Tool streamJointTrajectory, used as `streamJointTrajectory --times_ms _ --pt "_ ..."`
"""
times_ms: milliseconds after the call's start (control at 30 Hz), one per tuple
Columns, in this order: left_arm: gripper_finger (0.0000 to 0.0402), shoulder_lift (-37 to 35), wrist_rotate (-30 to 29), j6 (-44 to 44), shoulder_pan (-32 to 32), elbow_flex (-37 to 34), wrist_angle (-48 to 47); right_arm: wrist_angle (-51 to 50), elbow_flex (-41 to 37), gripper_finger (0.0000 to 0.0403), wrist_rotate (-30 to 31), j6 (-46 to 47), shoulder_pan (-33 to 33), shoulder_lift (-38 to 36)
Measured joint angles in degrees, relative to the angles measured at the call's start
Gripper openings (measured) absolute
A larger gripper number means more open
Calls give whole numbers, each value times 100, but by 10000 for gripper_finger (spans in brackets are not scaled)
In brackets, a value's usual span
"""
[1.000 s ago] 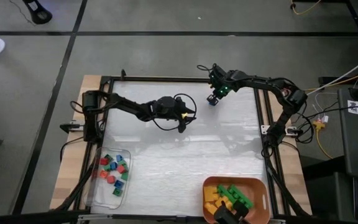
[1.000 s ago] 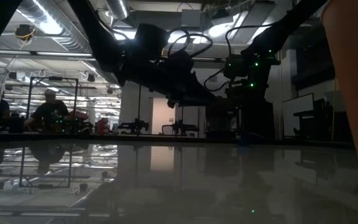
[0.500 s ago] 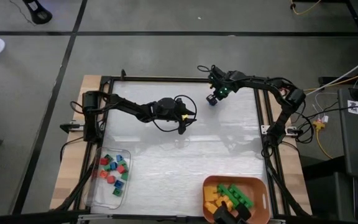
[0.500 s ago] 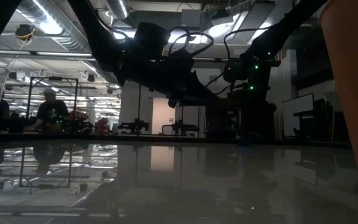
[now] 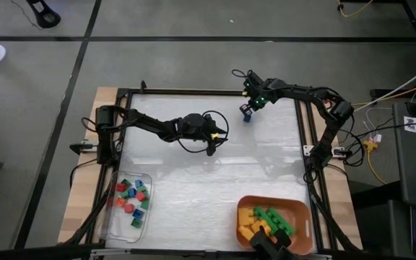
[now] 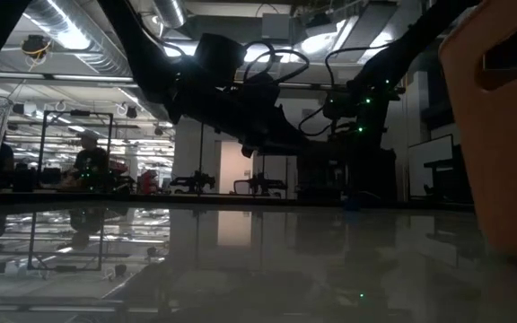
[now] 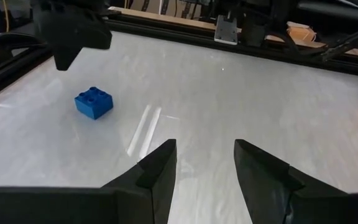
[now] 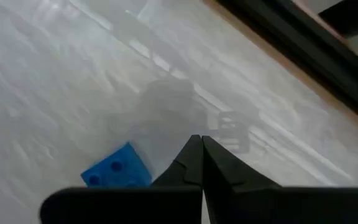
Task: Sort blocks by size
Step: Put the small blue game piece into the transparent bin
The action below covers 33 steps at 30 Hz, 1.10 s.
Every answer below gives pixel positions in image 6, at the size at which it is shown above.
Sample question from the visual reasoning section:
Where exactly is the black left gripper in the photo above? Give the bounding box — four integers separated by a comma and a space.
168, 83, 313, 159

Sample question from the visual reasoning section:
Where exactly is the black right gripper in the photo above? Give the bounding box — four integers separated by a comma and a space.
323, 79, 401, 201

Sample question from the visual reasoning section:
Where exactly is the small blue building block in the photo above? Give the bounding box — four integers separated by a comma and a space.
342, 191, 377, 212

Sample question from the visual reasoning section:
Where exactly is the black cabinet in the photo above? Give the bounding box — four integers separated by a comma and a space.
346, 145, 397, 202
287, 147, 347, 201

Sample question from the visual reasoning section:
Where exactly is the doorway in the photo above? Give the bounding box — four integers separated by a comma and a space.
219, 140, 255, 196

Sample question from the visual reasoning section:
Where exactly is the whiteboard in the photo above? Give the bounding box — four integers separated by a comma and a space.
407, 134, 455, 197

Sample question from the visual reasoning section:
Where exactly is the black desk with monitor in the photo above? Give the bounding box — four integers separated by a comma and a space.
423, 142, 476, 205

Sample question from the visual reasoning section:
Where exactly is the grey ceiling unit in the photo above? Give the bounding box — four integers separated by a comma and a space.
261, 12, 292, 40

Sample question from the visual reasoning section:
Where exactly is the orange plastic bin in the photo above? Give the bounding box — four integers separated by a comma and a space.
437, 0, 517, 266

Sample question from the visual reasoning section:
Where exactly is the person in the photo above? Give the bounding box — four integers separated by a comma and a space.
60, 128, 110, 192
0, 141, 16, 190

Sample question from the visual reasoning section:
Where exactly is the black frame robot station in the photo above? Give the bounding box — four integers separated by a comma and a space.
38, 109, 114, 195
198, 125, 267, 196

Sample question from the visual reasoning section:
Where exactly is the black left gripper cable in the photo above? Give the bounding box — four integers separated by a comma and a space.
241, 39, 311, 87

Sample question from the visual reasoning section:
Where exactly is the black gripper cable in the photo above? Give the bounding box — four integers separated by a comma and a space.
297, 43, 392, 137
241, 39, 311, 87

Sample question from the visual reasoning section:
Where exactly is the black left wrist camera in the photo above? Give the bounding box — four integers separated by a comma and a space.
194, 32, 248, 85

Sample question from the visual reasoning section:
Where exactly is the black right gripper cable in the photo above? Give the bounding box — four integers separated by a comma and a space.
297, 43, 392, 137

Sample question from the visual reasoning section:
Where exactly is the black aluminium table frame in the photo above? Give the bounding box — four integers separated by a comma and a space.
0, 190, 476, 212

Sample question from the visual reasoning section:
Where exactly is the silver ceiling duct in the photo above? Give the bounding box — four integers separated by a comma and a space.
22, 0, 174, 120

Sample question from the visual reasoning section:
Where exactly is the yellow black cable reel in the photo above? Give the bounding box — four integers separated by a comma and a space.
20, 34, 52, 59

